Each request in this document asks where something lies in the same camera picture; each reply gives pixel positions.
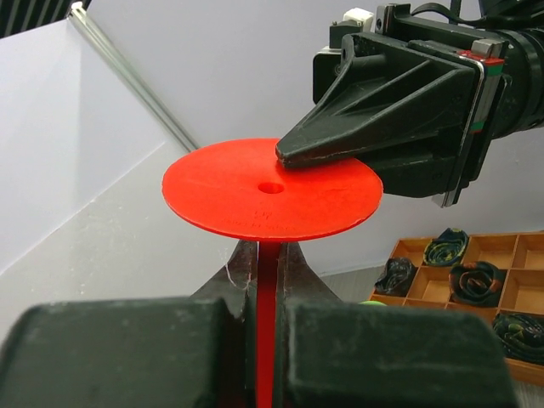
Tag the orange wooden compartment tray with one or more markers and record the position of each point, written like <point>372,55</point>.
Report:
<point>521,255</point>

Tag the rolled dark sock middle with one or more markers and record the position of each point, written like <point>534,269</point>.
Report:
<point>477,284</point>

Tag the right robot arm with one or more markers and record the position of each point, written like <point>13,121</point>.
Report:
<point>522,23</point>

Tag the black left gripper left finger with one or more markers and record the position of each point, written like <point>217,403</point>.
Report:
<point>155,352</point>

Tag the rolled dark sock bottom left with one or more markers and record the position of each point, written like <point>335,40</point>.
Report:
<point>521,336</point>

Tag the red plastic wine glass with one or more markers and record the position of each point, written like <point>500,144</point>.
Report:
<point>239,189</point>

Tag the green plastic wine glass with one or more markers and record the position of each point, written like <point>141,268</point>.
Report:
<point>373,303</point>

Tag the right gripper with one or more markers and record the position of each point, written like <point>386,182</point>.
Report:
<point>416,100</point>

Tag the rolled dark sock top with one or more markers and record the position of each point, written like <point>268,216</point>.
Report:
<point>447,249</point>

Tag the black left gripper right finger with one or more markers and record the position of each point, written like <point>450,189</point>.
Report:
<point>329,353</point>

